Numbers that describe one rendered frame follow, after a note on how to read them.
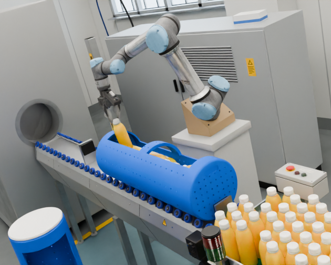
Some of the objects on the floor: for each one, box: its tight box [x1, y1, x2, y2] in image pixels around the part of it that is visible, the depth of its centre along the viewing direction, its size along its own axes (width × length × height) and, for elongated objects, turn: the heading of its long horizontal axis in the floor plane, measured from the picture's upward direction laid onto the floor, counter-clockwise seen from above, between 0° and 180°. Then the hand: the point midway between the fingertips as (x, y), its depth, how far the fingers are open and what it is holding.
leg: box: [112, 216, 138, 265], centre depth 305 cm, size 6×6×63 cm
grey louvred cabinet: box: [105, 9, 323, 193], centre depth 447 cm, size 54×215×145 cm, turn 73°
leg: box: [75, 191, 97, 236], centre depth 390 cm, size 6×6×63 cm
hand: (115, 120), depth 253 cm, fingers closed on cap, 4 cm apart
